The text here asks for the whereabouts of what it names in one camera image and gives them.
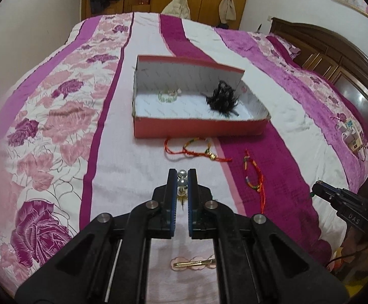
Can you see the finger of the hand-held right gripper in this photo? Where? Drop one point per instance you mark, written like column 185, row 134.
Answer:
column 321, row 190

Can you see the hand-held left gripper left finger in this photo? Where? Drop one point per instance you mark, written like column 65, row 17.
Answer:
column 173, row 202

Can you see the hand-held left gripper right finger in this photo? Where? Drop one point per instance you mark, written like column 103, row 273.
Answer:
column 190, row 202

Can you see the red cardboard box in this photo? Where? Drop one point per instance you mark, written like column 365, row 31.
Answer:
column 199, row 128

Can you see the pink hair clip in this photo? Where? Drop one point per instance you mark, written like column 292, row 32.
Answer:
column 193, row 263

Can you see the white charger plug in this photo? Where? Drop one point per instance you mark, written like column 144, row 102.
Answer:
column 345, row 127

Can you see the black feather hair accessory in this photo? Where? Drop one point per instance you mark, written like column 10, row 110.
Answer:
column 222, row 98

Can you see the wooden headboard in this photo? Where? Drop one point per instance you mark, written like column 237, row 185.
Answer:
column 339, row 53

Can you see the floral purple bed blanket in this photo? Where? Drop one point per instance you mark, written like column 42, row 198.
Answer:
column 60, row 117

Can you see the purple pillow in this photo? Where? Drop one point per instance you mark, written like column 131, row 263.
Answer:
column 282, row 44

